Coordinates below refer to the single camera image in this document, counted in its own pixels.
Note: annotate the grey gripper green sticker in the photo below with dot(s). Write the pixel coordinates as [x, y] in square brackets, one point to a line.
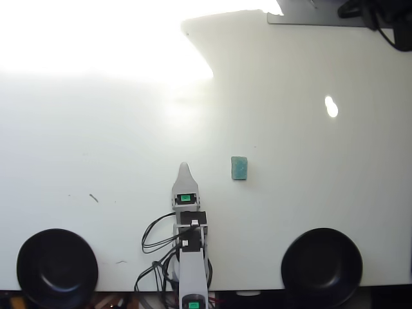
[184, 198]

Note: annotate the blue foam cube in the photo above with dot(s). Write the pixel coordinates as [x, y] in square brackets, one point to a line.
[239, 168]

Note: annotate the white object under table edge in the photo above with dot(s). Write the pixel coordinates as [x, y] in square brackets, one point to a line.
[248, 293]

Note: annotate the black round bowl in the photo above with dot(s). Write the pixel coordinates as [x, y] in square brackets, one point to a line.
[322, 267]
[56, 267]

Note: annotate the grey monitor stand base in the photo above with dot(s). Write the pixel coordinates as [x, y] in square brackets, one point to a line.
[322, 20]

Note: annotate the yellow object under table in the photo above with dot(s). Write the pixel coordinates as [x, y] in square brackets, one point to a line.
[17, 302]

